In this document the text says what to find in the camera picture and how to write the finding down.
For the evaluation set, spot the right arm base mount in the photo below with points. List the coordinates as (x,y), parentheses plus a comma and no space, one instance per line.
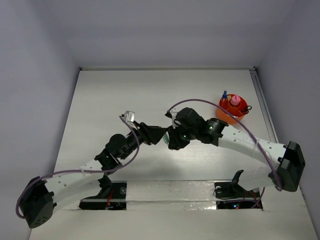
(231,196)

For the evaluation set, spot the clear bottle blue cap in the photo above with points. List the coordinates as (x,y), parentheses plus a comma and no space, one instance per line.
(224,100)

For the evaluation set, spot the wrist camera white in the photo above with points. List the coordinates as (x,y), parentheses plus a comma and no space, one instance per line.
(172,114)
(128,117)

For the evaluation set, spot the green highlighter pen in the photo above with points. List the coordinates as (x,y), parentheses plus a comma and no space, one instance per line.
(166,139)

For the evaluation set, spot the silver taped front panel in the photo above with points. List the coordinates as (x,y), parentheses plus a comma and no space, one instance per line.
(184,195)

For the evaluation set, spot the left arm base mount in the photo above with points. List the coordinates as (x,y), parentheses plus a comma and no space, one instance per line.
(112,197)

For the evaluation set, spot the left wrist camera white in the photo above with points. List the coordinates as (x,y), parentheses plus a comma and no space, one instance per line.
(128,117)

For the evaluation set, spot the pink capped glue bottle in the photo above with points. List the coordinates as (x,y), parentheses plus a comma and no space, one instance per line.
(235,100)

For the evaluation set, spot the aluminium rail right edge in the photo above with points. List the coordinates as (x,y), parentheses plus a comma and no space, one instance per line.
(268,120)

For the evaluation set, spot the black handled scissors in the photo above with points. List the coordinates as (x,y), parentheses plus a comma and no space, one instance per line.
(246,109)

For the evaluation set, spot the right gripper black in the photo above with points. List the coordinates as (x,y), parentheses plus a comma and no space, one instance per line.
(175,142)

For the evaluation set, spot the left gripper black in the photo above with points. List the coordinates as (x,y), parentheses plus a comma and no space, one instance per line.
(149,134)

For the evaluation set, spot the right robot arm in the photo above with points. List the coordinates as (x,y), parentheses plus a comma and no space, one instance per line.
(284,163)

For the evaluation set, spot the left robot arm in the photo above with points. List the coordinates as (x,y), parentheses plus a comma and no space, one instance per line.
(46,194)

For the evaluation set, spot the orange round organizer container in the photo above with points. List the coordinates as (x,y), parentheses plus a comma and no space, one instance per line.
(234,111)

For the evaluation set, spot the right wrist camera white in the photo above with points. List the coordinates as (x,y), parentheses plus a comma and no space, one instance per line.
(172,114)

